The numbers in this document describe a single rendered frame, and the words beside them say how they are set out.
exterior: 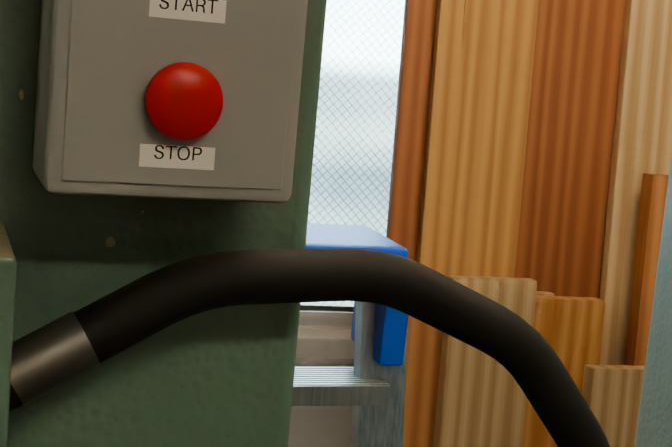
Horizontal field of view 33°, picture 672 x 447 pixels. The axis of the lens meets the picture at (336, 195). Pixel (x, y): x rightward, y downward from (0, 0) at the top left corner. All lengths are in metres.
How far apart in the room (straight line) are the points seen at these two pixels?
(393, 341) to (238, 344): 0.85
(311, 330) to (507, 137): 0.52
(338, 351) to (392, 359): 0.71
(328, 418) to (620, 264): 0.60
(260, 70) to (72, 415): 0.18
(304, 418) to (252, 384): 1.57
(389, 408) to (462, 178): 0.61
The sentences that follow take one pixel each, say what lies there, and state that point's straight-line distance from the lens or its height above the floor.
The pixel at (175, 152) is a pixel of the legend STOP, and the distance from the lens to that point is 0.45.
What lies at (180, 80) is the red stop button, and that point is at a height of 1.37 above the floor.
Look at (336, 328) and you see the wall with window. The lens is 2.15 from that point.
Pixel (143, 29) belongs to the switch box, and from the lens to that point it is 0.45.
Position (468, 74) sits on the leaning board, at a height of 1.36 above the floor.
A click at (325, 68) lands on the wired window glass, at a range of 2.08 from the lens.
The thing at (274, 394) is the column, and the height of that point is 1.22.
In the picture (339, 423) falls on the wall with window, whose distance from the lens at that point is 2.14.
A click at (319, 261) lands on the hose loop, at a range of 0.50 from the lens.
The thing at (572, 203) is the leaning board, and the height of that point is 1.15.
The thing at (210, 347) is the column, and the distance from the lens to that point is 0.54.
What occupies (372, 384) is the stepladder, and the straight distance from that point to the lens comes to 1.38.
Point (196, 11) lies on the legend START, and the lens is 0.45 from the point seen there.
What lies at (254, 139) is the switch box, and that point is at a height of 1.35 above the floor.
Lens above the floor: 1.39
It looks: 7 degrees down
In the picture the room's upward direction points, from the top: 5 degrees clockwise
